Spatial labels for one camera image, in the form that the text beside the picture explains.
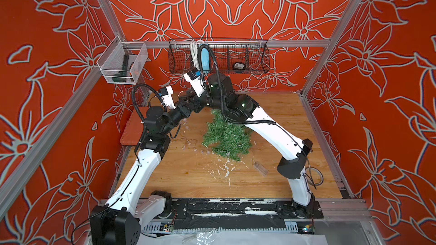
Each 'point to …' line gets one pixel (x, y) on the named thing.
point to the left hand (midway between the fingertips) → (194, 97)
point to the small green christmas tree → (234, 140)
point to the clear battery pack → (261, 169)
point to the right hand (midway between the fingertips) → (178, 95)
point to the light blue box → (205, 59)
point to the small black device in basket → (239, 67)
